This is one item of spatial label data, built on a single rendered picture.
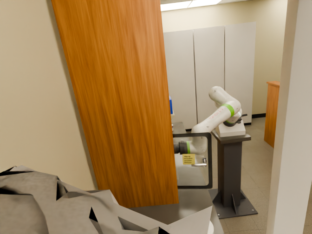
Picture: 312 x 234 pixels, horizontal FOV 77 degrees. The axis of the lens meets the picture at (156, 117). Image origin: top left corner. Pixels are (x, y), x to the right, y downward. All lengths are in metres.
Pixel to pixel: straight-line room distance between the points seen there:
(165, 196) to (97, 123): 0.62
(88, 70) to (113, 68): 0.12
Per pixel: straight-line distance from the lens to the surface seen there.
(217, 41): 4.38
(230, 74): 4.51
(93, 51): 1.05
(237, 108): 1.61
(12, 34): 0.87
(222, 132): 2.17
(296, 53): 0.27
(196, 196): 1.42
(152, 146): 1.13
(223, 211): 2.67
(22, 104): 0.82
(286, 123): 0.29
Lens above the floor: 1.88
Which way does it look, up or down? 19 degrees down
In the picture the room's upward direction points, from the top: 7 degrees counter-clockwise
